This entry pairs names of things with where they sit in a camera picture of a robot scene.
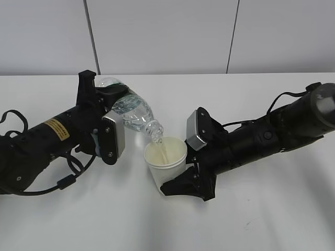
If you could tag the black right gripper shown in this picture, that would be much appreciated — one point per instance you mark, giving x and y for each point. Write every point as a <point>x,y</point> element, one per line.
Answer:
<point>199,180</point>

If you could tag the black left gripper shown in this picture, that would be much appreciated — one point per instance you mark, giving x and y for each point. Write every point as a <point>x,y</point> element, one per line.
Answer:
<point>91,101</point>

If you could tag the white paper cup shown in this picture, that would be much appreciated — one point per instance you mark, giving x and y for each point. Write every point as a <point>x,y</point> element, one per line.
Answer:
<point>166,160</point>

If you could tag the clear green-label water bottle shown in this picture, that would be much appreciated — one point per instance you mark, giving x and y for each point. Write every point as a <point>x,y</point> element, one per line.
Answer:
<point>135,111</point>

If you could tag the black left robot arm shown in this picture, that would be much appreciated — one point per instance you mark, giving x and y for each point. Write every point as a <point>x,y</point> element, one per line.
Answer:
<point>91,127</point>

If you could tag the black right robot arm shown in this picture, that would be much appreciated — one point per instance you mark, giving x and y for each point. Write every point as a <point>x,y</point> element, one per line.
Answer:
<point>283,129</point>

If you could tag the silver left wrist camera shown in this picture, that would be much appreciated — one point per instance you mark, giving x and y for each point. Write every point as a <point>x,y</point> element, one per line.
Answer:
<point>111,137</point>

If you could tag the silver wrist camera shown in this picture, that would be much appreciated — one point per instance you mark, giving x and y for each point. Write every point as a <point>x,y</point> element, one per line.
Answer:
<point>111,137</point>
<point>199,129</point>

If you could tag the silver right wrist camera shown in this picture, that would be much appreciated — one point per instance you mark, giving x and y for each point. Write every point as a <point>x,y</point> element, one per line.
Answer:
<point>199,129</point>

